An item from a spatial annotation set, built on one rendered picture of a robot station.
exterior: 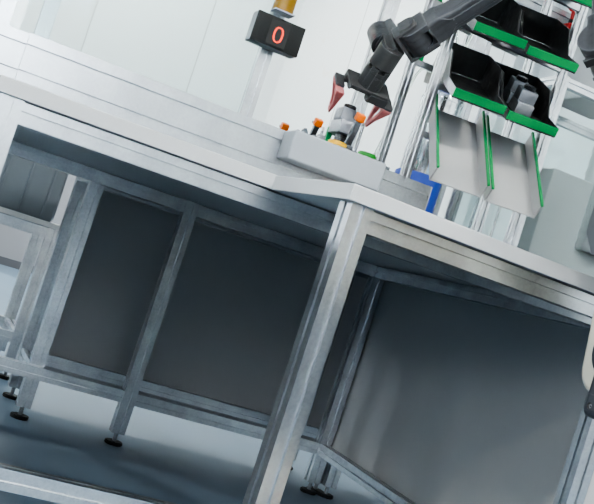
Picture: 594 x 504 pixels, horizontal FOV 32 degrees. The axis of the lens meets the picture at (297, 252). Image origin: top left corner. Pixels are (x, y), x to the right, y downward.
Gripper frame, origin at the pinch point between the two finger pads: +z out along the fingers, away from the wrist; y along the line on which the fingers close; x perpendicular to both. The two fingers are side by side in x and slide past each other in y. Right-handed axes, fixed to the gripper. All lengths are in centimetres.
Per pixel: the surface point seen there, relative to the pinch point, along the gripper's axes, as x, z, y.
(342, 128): 4.9, 1.0, 1.6
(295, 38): -15.9, -4.5, 15.0
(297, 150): 28.9, -4.5, 17.4
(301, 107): -707, 406, -249
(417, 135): -3.9, 0.3, -19.3
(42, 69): 25, 2, 68
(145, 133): 35, 1, 47
